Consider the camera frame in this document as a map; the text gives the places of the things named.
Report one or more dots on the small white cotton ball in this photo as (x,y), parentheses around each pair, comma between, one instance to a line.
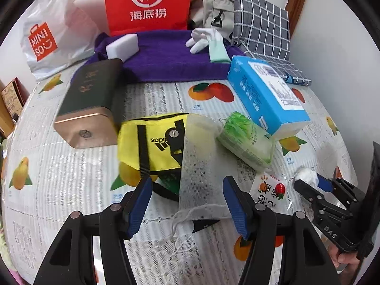
(305,174)

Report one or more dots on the white glove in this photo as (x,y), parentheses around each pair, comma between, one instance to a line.
(204,43)

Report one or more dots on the white sponge block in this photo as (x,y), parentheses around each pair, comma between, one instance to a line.
(122,47)

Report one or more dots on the dark green gold box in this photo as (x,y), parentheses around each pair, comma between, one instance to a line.
(89,98)

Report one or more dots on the green printed tissue pack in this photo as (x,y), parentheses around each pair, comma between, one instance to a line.
(246,141)

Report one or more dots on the blue tissue box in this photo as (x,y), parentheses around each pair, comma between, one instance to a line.
(267,95)

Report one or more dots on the red paper bag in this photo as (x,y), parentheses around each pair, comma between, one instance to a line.
(147,3)

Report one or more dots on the beige fabric bag black buckle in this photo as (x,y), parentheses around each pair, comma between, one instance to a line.
(213,12)

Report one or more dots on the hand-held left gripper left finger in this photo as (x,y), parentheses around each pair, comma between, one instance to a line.
(139,206)

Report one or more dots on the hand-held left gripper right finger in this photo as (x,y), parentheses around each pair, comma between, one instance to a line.
(235,206)

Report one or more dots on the purple towel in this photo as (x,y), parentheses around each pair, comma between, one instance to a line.
(172,56)

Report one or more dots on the person's right hand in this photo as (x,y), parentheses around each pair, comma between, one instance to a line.
(341,259)

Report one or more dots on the white strawberry snack packet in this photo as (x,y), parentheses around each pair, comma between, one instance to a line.
(268,191)

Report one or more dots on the white gauze cloth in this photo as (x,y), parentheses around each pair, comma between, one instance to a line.
(200,166)

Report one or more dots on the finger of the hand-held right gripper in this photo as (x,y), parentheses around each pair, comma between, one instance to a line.
(325,184)
(308,194)

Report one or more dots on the grey checked cloth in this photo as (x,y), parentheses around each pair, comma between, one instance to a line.
(261,26)

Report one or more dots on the brown wooden door frame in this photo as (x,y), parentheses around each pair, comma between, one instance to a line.
(297,3)

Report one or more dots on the white plastic shopping bag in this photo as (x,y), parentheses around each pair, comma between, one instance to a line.
(50,32)

